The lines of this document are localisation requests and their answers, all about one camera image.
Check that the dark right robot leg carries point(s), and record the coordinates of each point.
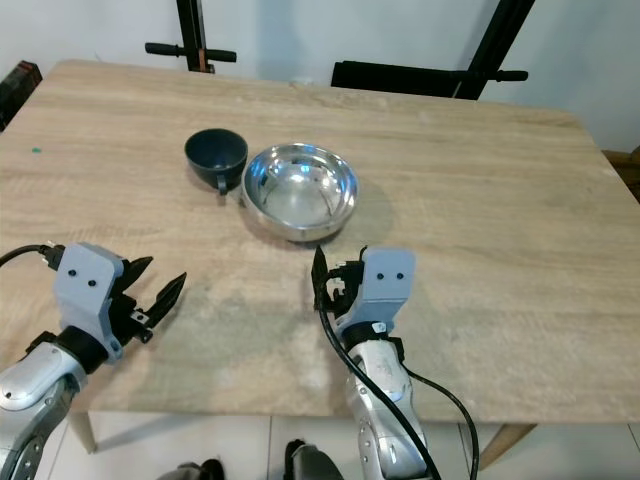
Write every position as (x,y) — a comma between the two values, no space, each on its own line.
(320,463)

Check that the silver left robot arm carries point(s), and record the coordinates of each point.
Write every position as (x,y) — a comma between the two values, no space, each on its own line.
(35,395)

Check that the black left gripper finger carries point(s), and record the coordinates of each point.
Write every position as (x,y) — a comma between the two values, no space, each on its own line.
(166,298)
(138,272)

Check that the wooden table leg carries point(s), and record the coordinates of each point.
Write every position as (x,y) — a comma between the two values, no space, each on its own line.
(505,443)
(86,432)

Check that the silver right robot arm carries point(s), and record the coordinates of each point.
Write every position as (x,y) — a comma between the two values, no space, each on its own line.
(385,410)

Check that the stainless steel bowl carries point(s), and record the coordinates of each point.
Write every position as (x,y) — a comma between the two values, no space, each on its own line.
(300,195)

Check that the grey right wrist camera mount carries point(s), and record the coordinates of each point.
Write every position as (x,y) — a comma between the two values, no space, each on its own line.
(385,285)

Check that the dark brown box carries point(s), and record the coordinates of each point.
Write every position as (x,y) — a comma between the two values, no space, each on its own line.
(18,90)

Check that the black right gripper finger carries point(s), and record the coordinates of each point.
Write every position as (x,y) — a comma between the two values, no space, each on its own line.
(362,257)
(320,282)

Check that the dark grey cup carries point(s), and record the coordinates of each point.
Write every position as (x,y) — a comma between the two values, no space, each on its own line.
(210,152)

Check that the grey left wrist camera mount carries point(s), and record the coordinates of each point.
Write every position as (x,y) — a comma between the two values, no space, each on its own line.
(90,285)

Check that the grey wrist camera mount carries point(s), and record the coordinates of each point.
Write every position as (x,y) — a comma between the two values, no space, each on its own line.
(90,285)
(385,285)

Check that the black slanted frame with pad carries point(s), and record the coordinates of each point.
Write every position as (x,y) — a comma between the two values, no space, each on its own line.
(410,78)

